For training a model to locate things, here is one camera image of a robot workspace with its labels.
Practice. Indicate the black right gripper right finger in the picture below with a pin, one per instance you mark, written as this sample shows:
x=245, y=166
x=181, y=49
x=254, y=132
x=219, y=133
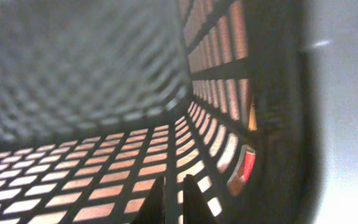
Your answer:
x=195, y=207

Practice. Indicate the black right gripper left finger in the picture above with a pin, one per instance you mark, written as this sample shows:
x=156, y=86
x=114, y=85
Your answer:
x=152, y=211

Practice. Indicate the spaghetti pasta package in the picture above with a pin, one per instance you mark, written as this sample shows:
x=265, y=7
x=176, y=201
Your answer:
x=243, y=169

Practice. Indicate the grey plastic mesh basket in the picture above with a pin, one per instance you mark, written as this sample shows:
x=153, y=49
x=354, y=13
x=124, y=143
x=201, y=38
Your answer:
x=100, y=98

